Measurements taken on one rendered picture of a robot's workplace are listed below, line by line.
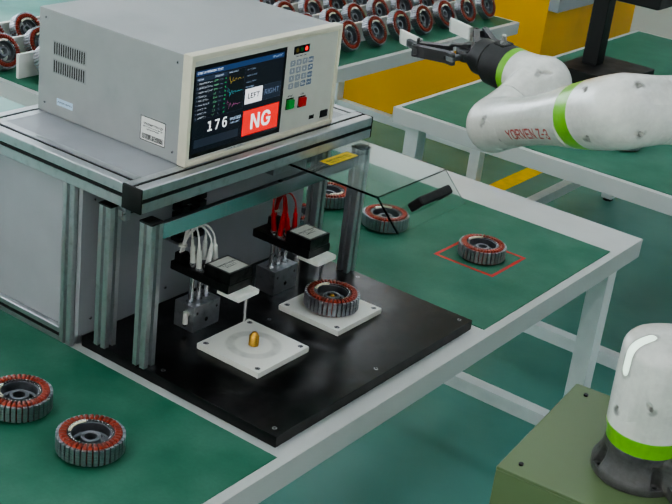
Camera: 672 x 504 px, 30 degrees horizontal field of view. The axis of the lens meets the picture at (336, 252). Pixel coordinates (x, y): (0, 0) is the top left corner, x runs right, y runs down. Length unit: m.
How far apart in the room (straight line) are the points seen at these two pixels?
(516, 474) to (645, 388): 0.25
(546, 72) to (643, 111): 0.47
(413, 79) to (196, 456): 4.31
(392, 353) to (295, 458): 0.40
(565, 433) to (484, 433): 1.58
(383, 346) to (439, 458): 1.16
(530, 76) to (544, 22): 3.41
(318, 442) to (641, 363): 0.58
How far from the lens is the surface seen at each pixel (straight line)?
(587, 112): 2.01
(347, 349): 2.41
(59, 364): 2.33
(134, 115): 2.31
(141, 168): 2.23
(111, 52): 2.32
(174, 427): 2.16
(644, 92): 2.00
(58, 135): 2.37
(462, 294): 2.75
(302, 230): 2.52
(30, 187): 2.37
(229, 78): 2.27
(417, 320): 2.56
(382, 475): 3.45
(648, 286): 4.90
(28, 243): 2.42
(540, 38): 5.84
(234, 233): 2.63
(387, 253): 2.89
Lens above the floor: 1.91
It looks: 24 degrees down
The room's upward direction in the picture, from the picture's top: 7 degrees clockwise
